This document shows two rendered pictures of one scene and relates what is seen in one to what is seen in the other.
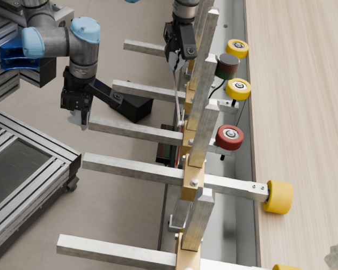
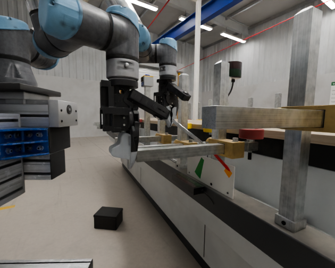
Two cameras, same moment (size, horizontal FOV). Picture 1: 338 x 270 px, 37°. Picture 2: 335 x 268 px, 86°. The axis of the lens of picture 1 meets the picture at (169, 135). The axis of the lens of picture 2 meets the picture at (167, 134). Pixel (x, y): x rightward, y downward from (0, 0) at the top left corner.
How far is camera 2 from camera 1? 1.16 m
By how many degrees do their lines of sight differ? 41
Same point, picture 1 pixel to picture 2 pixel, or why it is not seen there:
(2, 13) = (0, 110)
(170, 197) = (244, 206)
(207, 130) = (316, 44)
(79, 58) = (124, 45)
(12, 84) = (15, 185)
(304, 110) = not seen: hidden behind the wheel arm
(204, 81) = (224, 83)
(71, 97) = (117, 110)
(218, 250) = not seen: hidden behind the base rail
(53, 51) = (94, 19)
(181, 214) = (301, 195)
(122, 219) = not seen: outside the picture
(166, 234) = (300, 237)
